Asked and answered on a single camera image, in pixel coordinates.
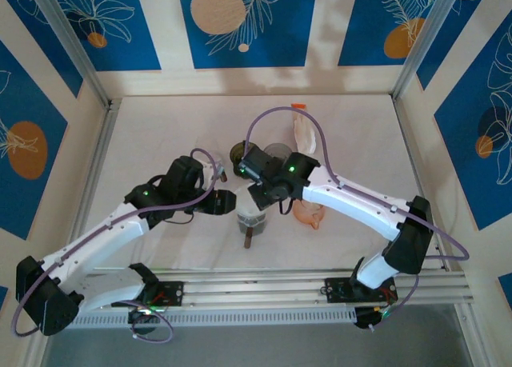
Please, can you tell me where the clear glass server brown handle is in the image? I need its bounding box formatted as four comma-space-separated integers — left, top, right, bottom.
207, 150, 230, 183

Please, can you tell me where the orange glass server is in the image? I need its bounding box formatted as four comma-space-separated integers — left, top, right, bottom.
291, 198, 327, 230

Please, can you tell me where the olive green plastic dripper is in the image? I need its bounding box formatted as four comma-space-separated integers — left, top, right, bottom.
230, 140, 251, 178

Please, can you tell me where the grey glass server brown handle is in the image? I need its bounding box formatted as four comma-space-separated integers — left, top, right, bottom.
235, 213, 268, 250

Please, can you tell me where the orange white coffee filter holder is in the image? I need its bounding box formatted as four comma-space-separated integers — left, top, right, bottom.
290, 102, 320, 154

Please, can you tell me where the black controller box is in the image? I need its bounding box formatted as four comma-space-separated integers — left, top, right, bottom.
354, 306, 395, 331
127, 307, 161, 328

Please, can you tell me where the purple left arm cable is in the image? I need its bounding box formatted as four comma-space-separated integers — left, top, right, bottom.
14, 147, 223, 345

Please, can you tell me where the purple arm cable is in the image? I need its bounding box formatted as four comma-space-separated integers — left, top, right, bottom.
14, 147, 223, 345
244, 106, 470, 332

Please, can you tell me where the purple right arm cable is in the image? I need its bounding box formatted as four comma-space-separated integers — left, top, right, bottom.
244, 106, 470, 332

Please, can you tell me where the aluminium table side rail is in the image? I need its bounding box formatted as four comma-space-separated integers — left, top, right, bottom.
75, 98, 123, 240
391, 98, 455, 273

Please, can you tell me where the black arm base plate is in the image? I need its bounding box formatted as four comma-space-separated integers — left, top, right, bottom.
326, 277, 397, 304
142, 281, 185, 308

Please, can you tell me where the aluminium front rail beam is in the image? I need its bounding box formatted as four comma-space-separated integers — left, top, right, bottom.
79, 267, 475, 309

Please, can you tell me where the grey slotted cable duct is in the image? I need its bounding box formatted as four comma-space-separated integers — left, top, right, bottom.
71, 306, 357, 328

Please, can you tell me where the aluminium frame post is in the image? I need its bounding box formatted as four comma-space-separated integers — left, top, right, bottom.
391, 0, 461, 102
30, 0, 113, 108

